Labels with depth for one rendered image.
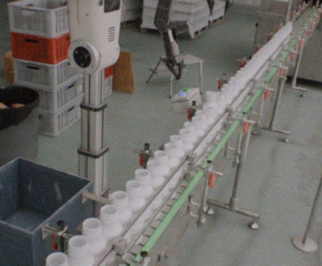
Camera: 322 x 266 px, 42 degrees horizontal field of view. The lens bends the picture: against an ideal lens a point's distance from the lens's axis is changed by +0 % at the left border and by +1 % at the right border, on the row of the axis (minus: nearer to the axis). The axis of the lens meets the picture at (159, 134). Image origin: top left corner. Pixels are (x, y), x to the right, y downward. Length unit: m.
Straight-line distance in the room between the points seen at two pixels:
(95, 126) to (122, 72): 2.83
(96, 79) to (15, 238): 0.96
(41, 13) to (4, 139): 1.14
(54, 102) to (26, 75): 0.32
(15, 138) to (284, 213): 1.93
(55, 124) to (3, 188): 2.28
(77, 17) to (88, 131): 0.56
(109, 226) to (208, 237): 1.86
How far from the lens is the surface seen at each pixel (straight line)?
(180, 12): 7.84
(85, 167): 2.18
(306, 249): 2.85
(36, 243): 1.24
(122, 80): 4.90
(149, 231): 1.12
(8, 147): 2.94
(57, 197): 1.53
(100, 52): 1.88
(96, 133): 2.07
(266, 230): 2.92
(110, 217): 0.90
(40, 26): 3.57
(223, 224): 2.87
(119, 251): 0.90
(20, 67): 3.77
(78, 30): 1.88
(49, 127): 3.83
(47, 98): 3.73
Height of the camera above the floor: 1.70
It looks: 26 degrees down
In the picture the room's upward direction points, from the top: 5 degrees clockwise
